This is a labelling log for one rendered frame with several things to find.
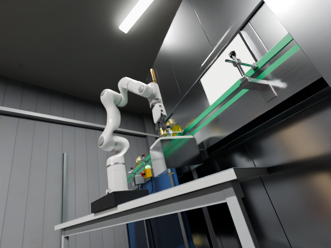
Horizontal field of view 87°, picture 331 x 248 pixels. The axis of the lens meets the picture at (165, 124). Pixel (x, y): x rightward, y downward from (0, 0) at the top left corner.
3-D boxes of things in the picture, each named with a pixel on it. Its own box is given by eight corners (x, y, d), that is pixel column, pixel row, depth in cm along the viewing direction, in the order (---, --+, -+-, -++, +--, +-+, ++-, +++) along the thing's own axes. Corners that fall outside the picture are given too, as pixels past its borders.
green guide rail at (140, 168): (173, 143, 120) (170, 133, 124) (172, 143, 120) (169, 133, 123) (122, 189, 259) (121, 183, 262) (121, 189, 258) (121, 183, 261)
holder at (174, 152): (211, 162, 96) (202, 137, 103) (166, 169, 84) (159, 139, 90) (194, 170, 110) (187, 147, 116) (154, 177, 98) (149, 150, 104)
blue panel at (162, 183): (202, 186, 119) (194, 161, 126) (180, 191, 111) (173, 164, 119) (138, 208, 245) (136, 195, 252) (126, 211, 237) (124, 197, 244)
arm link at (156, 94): (154, 96, 106) (164, 101, 113) (150, 79, 111) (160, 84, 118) (145, 103, 110) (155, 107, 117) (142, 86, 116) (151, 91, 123)
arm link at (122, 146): (103, 170, 118) (101, 138, 129) (124, 171, 132) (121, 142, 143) (114, 163, 112) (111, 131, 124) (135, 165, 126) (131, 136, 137)
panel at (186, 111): (270, 75, 88) (242, 30, 102) (266, 74, 87) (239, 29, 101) (184, 143, 159) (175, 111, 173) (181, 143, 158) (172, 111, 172)
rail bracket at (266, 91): (280, 95, 65) (253, 52, 75) (249, 92, 58) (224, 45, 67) (268, 103, 69) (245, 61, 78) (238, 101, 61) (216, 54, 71)
